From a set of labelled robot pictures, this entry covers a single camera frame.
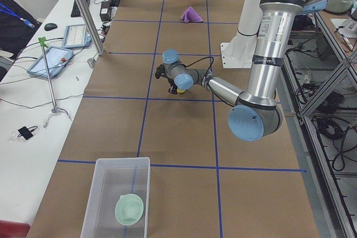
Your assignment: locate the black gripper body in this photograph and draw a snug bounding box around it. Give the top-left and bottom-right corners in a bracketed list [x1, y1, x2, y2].
[167, 77, 176, 89]

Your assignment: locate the purple cloth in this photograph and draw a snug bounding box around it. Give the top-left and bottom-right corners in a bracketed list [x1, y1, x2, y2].
[180, 6, 203, 23]

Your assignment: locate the mint green bowl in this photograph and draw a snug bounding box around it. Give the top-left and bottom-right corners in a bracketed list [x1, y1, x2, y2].
[114, 193, 144, 226]

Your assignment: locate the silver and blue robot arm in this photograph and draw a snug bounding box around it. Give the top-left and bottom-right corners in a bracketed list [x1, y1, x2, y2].
[155, 0, 327, 142]

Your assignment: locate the black power adapter box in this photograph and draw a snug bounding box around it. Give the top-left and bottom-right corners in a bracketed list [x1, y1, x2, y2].
[99, 1, 112, 22]

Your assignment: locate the clear plastic storage box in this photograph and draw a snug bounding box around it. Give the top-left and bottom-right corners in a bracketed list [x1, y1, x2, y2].
[80, 157, 151, 237]

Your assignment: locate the blue teach pendant tablet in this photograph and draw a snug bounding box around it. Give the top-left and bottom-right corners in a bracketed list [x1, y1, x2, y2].
[27, 46, 74, 78]

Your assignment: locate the black keyboard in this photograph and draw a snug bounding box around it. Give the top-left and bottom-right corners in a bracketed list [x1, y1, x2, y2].
[70, 0, 92, 18]

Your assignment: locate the black computer mouse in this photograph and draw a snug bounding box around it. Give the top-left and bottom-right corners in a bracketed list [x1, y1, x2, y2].
[44, 23, 58, 31]

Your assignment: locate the metal reacher grabber tool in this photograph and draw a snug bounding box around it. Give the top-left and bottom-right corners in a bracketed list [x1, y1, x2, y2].
[38, 37, 71, 128]

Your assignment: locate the small black device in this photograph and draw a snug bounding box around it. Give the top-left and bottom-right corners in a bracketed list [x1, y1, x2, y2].
[17, 125, 38, 140]

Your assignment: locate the person in dark clothes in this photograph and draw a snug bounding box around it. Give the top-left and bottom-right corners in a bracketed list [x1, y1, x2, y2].
[1, 0, 41, 59]

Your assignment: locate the red object at corner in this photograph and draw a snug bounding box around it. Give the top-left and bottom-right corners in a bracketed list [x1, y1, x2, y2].
[0, 220, 30, 238]

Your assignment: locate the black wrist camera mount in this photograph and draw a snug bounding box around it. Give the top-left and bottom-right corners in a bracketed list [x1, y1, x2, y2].
[155, 64, 167, 79]

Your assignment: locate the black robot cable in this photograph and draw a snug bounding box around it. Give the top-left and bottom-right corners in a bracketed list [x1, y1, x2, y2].
[185, 56, 215, 79]

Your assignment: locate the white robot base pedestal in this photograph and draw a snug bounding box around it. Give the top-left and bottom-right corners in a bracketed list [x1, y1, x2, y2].
[220, 0, 263, 69]

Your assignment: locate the aluminium side rack frame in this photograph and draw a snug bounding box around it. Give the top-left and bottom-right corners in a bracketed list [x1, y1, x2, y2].
[280, 11, 356, 237]

